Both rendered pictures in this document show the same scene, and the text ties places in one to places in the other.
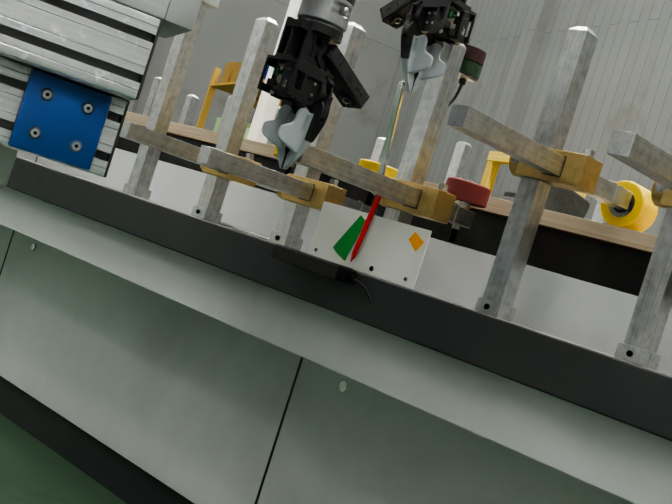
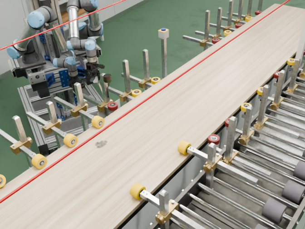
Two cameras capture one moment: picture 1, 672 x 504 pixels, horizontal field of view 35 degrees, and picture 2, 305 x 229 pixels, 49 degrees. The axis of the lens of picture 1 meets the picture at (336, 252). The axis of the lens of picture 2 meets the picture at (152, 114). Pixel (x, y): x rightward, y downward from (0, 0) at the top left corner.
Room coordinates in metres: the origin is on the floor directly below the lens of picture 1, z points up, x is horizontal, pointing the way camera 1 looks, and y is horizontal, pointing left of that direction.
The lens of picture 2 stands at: (2.06, -2.37, 2.40)
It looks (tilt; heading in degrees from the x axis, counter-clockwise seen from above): 36 degrees down; 87
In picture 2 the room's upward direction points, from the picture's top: 3 degrees counter-clockwise
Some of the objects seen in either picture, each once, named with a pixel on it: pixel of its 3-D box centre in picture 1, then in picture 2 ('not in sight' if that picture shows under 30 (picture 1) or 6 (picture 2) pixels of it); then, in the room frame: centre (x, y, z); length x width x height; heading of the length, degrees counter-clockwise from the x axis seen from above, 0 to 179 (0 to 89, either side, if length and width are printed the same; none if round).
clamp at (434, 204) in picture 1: (414, 199); (105, 105); (1.79, -0.10, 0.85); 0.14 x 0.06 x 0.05; 46
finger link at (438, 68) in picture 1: (430, 69); (95, 81); (1.74, -0.06, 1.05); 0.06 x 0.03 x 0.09; 45
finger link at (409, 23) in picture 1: (414, 34); not in sight; (1.73, -0.01, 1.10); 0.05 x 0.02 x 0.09; 135
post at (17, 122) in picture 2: not in sight; (25, 145); (1.28, -0.62, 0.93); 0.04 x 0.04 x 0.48; 46
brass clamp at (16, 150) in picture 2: not in sight; (22, 145); (1.27, -0.64, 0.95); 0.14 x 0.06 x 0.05; 46
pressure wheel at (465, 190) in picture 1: (460, 211); (113, 110); (1.86, -0.19, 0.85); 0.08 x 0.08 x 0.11
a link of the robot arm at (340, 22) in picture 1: (325, 14); (72, 72); (1.54, 0.12, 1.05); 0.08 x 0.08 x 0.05
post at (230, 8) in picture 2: not in sight; (229, 20); (3.20, 1.35, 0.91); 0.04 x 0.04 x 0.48; 46
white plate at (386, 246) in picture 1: (366, 242); (109, 110); (1.81, -0.04, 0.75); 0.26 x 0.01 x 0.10; 46
